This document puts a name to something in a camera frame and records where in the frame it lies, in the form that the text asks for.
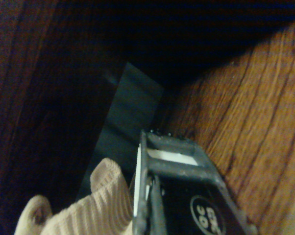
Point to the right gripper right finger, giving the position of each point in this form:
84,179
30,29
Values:
172,142

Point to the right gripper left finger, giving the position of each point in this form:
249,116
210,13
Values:
137,181

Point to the brown shoe rack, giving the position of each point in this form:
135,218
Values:
248,110

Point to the beige shoe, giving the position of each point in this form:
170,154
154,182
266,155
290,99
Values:
88,215

